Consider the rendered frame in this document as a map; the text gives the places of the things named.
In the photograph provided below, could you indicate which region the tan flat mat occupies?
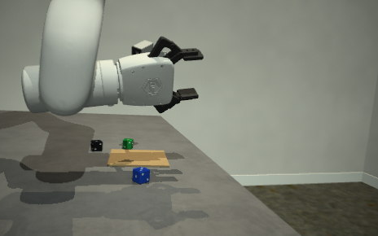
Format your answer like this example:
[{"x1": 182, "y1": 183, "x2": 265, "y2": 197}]
[{"x1": 108, "y1": 149, "x2": 169, "y2": 167}]

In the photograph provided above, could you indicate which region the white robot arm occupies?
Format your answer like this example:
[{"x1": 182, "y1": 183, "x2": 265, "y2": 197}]
[{"x1": 21, "y1": 0, "x2": 121, "y2": 116}]

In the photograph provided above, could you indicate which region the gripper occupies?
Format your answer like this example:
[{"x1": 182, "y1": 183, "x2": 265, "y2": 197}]
[{"x1": 116, "y1": 37, "x2": 204, "y2": 113}]

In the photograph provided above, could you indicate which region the green die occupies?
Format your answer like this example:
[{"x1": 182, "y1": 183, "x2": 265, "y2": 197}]
[{"x1": 122, "y1": 138, "x2": 134, "y2": 149}]

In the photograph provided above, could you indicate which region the blue die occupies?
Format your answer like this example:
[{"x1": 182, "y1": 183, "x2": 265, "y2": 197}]
[{"x1": 133, "y1": 167, "x2": 150, "y2": 184}]

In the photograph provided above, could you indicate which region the black die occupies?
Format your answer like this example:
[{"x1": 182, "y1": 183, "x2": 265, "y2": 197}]
[{"x1": 90, "y1": 140, "x2": 103, "y2": 151}]

